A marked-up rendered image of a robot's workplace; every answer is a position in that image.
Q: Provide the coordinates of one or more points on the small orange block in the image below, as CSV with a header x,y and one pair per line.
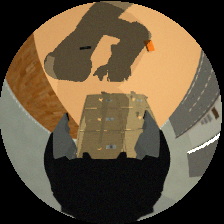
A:
x,y
149,45

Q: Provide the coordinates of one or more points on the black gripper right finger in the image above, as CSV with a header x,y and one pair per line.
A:
x,y
152,148

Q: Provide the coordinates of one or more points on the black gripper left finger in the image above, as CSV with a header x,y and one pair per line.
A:
x,y
59,149

